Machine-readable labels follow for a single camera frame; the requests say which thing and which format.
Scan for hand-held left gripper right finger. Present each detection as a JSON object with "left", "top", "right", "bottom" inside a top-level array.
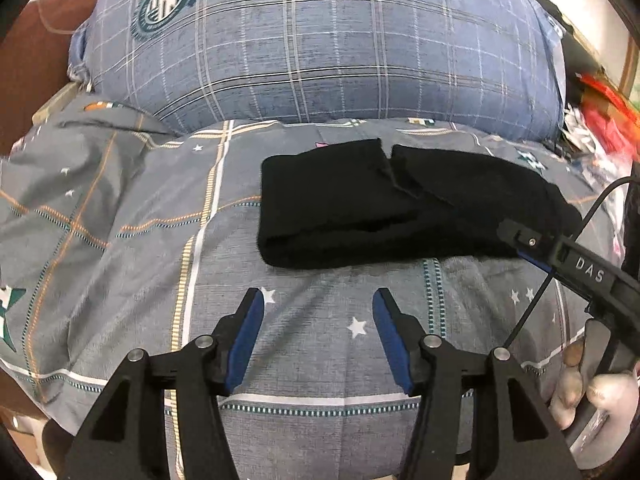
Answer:
[{"left": 372, "top": 287, "right": 586, "bottom": 480}]

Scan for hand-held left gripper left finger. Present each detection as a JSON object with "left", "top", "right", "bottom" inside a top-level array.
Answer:
[{"left": 62, "top": 287, "right": 265, "bottom": 480}]

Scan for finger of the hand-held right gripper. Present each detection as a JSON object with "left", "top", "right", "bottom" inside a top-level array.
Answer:
[{"left": 498, "top": 218, "right": 563, "bottom": 272}]

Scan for black pants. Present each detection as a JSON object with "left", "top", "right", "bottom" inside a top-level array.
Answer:
[{"left": 256, "top": 138, "right": 584, "bottom": 270}]

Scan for person's right hand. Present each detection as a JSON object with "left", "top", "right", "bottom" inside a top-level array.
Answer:
[{"left": 549, "top": 339, "right": 640, "bottom": 432}]

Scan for grey printed bed sheet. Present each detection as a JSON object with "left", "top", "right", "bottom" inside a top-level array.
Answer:
[{"left": 0, "top": 101, "right": 632, "bottom": 480}]

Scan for pile of colourful packets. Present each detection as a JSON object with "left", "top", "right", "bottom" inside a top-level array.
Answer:
[{"left": 561, "top": 71, "right": 640, "bottom": 173}]

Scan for blue plaid pillow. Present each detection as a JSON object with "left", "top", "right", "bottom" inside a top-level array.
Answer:
[{"left": 67, "top": 0, "right": 569, "bottom": 144}]

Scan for brown headboard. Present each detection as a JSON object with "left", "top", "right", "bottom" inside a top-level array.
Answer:
[{"left": 0, "top": 0, "right": 103, "bottom": 157}]

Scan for black cable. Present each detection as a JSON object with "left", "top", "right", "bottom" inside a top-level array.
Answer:
[{"left": 502, "top": 175, "right": 640, "bottom": 351}]

